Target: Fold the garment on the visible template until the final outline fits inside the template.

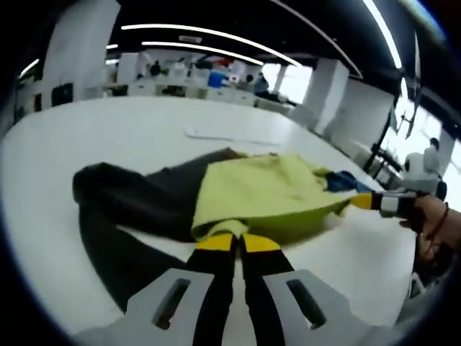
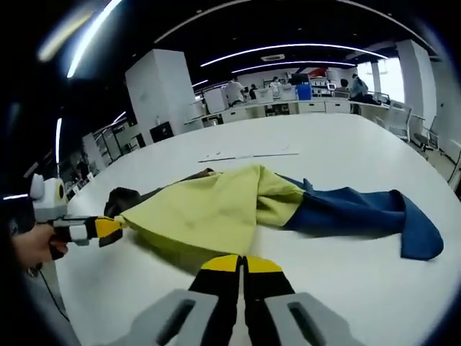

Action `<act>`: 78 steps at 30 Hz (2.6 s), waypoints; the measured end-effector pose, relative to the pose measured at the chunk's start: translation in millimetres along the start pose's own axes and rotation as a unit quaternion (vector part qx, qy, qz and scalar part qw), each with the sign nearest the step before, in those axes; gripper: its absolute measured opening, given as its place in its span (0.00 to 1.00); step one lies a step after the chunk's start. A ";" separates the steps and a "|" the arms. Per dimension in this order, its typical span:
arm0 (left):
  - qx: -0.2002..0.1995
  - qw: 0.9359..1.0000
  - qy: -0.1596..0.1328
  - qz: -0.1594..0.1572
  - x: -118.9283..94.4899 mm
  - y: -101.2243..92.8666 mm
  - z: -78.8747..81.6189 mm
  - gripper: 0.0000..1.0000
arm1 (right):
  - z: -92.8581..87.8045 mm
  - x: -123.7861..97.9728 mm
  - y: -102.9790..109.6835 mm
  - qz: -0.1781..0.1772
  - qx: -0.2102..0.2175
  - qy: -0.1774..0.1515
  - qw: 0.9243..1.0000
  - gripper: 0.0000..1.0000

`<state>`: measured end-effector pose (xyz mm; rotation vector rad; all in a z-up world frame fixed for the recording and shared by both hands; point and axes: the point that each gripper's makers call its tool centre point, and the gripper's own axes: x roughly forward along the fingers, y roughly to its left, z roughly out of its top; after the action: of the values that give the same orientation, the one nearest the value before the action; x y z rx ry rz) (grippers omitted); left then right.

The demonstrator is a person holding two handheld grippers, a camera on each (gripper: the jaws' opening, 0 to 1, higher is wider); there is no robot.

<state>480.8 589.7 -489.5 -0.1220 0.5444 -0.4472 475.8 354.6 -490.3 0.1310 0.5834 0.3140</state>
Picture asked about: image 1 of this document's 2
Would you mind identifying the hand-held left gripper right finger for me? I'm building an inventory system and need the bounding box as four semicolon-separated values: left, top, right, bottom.
240;233;354;346

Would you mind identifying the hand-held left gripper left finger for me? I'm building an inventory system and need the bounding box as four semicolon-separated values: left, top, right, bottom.
124;233;238;346

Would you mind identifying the yellow blue brown garment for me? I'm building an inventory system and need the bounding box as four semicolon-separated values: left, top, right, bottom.
71;146;377;314

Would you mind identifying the grey mesh chair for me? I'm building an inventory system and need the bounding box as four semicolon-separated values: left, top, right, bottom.
394;266;458;325

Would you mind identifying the white cabinet row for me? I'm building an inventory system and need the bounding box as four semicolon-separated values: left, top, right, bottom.
102;77;300;109

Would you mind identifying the black cabinet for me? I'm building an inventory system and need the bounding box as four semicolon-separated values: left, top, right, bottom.
51;82;73;107

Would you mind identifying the short ceiling light strip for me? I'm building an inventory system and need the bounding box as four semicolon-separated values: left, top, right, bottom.
19;58;40;79

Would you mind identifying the red wrist string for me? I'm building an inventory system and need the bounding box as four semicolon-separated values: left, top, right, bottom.
428;202;450;241

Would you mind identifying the black stand frame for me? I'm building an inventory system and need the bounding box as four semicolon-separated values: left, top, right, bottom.
362;107;404;181

